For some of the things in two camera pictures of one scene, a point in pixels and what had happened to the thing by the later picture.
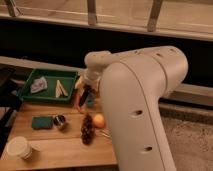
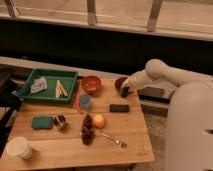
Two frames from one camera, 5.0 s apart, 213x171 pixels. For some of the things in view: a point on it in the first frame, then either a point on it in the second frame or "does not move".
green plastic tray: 49,85 does not move
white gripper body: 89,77 -> 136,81
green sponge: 42,122 does not move
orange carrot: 77,101 does not move
